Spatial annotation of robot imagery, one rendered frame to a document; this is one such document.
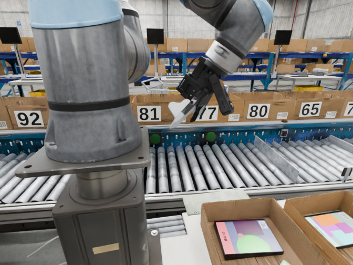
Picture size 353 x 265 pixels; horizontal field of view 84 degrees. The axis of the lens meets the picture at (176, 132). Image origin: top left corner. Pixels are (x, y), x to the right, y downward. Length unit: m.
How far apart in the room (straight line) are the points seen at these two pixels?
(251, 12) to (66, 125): 0.45
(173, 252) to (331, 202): 0.66
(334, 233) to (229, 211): 0.35
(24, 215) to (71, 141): 0.79
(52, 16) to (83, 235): 0.40
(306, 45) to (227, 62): 6.84
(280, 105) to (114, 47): 1.40
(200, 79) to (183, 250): 0.55
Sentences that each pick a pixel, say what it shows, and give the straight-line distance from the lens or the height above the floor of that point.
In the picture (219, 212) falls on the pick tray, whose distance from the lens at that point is 0.82.
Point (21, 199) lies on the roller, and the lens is 1.17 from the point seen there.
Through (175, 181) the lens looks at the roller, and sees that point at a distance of 1.04.
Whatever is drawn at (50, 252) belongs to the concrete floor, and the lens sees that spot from 1.93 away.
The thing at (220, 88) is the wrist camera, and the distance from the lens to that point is 0.53.
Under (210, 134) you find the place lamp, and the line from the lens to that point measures 1.40.
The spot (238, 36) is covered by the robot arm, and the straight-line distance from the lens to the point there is 0.53.
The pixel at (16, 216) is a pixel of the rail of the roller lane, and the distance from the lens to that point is 1.15.
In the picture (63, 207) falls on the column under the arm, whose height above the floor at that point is 1.08.
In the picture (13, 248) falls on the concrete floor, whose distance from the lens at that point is 2.10.
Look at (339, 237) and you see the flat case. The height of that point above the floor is 0.79.
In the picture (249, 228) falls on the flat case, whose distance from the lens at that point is 0.81.
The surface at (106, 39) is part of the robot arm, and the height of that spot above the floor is 1.38.
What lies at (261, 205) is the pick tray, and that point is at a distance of 0.87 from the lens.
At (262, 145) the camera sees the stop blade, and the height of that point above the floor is 0.79.
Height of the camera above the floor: 1.36
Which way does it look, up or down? 22 degrees down
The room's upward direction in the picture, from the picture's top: straight up
